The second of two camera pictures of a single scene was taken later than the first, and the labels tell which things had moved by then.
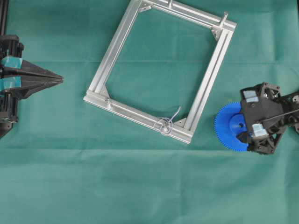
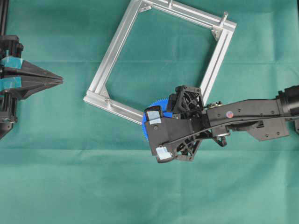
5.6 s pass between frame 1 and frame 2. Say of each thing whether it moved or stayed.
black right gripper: moved
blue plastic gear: moved
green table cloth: stayed
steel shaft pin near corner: stayed
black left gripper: stayed
